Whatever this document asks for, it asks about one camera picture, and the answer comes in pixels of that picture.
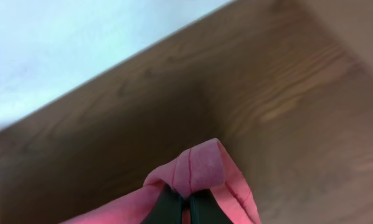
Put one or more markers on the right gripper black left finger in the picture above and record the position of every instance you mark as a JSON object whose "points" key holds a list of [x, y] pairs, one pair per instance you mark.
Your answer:
{"points": [[167, 209]]}

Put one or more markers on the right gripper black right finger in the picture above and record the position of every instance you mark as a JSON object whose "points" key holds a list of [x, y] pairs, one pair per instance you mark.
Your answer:
{"points": [[204, 209]]}

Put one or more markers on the red t-shirt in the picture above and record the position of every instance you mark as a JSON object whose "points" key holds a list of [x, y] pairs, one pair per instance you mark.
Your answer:
{"points": [[204, 166]]}

